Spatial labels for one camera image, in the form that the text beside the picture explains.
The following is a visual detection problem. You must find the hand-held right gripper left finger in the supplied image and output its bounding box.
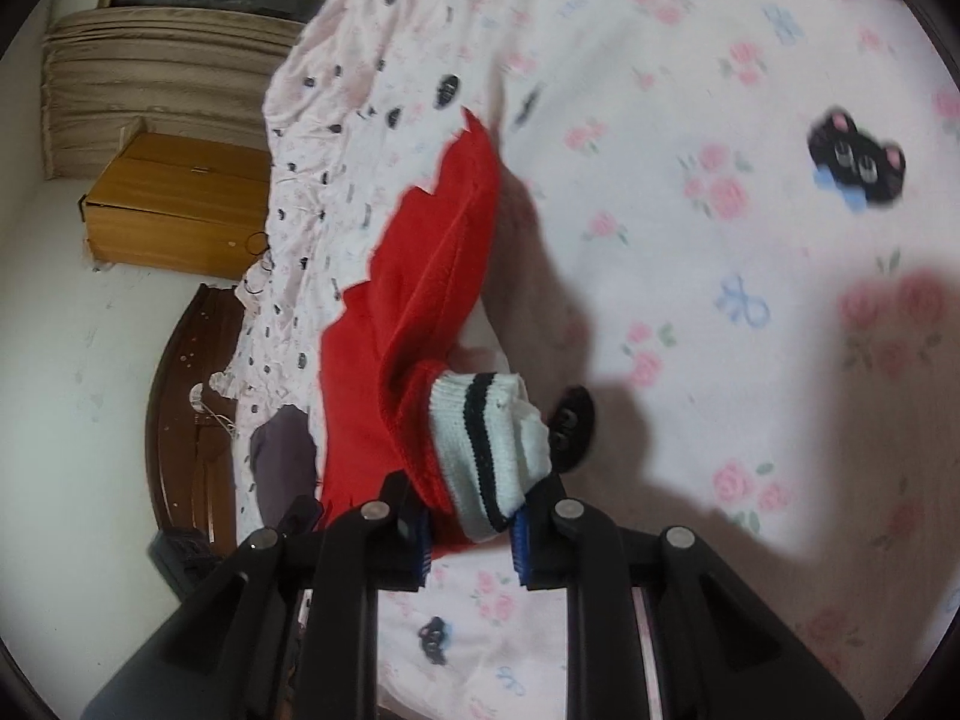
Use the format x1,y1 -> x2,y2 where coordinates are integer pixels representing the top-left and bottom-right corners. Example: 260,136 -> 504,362
79,471 -> 434,720

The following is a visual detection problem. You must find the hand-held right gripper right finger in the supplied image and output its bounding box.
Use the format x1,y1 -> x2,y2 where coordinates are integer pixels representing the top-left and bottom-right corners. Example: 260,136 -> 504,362
510,495 -> 868,720

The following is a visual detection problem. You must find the red basketball jersey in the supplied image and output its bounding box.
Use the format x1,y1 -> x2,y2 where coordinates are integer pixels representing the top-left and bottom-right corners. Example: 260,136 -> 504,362
319,106 -> 556,565

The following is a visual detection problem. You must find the dark grey garment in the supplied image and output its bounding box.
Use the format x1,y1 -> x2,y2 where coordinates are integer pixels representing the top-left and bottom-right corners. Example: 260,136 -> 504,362
250,403 -> 322,527

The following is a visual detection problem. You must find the dark object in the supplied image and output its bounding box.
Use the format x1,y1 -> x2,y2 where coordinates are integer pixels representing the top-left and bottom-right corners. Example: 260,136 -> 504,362
145,528 -> 227,602

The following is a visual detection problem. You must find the dark wooden headboard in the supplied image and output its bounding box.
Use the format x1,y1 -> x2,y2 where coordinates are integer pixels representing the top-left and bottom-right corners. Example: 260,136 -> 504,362
145,283 -> 250,550

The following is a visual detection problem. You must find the pink printed bed sheet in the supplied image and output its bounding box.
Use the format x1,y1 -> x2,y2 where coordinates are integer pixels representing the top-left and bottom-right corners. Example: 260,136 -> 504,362
210,0 -> 960,720

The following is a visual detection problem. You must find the wooden cabinet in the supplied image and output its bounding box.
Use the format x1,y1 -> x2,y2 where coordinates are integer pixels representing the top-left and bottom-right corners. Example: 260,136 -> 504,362
80,116 -> 276,280

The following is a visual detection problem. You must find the beige curtain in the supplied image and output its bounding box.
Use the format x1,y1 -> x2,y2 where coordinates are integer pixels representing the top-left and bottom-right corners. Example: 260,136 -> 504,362
40,6 -> 317,182

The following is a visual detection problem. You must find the white cable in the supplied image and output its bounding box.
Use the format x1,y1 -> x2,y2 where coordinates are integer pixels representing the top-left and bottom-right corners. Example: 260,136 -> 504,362
190,381 -> 242,442

